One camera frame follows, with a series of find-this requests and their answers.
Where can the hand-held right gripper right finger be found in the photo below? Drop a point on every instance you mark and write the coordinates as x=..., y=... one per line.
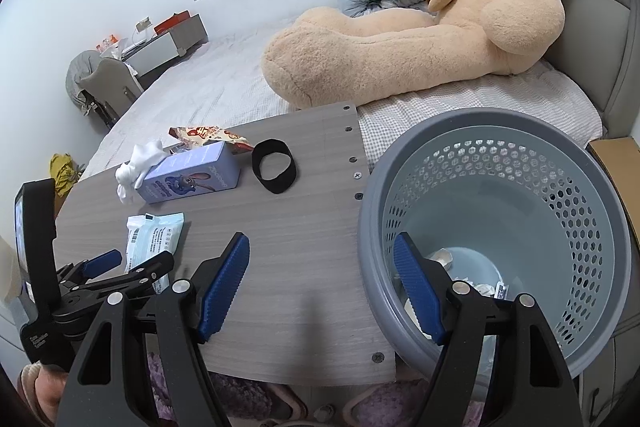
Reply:
x=417, y=287

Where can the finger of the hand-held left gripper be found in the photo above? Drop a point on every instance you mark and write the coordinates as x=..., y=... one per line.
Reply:
x=145, y=271
x=102, y=263

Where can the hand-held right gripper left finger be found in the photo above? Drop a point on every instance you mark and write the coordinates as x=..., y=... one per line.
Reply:
x=222, y=287

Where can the light blue wipes packet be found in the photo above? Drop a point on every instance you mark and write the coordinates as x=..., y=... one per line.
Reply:
x=155, y=237

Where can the white paper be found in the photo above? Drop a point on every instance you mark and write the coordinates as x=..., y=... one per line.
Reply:
x=444, y=257

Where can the printed receipt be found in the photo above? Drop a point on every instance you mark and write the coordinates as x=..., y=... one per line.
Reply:
x=480, y=289

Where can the lavender cartoon carton box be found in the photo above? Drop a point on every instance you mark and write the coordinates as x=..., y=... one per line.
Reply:
x=190, y=177

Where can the white tissue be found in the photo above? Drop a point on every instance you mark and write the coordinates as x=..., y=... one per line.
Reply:
x=137, y=164

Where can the black elastic band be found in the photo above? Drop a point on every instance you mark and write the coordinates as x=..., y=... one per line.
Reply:
x=273, y=185

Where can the grey perforated plastic basket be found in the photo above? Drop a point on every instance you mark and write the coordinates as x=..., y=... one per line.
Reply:
x=500, y=207

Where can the red white snack packet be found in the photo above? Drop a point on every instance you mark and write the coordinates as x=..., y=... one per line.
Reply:
x=210, y=136

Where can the person's left forearm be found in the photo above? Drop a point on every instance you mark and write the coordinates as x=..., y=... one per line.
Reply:
x=42, y=394

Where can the yellow plastic bag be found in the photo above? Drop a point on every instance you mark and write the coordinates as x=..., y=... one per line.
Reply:
x=65, y=174

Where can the purple fluffy rug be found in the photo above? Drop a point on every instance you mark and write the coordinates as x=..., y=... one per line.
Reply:
x=240, y=392

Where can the pink slipper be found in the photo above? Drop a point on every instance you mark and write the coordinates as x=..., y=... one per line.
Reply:
x=372, y=399
x=290, y=402

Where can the grey upholstered chair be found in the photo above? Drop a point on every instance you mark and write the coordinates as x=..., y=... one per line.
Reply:
x=112, y=87

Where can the grey clothing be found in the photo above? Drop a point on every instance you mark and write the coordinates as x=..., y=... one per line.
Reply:
x=80, y=72

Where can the grey nightstand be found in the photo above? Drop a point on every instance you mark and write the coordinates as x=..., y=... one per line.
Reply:
x=617, y=357

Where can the bed with grey sheet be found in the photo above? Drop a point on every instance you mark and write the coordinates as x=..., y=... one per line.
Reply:
x=225, y=72

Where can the orange packets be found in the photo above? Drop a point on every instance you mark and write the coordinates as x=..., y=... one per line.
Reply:
x=110, y=43

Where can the grey white desk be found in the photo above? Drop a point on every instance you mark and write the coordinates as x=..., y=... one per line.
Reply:
x=165, y=49

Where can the red box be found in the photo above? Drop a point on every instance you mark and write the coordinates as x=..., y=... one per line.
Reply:
x=172, y=23

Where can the large beige teddy bear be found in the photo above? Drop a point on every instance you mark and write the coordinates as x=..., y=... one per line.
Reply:
x=400, y=32

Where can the grey padded headboard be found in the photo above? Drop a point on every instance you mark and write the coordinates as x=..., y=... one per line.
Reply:
x=595, y=32

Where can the small white frame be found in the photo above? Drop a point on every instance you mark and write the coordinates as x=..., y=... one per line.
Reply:
x=144, y=26

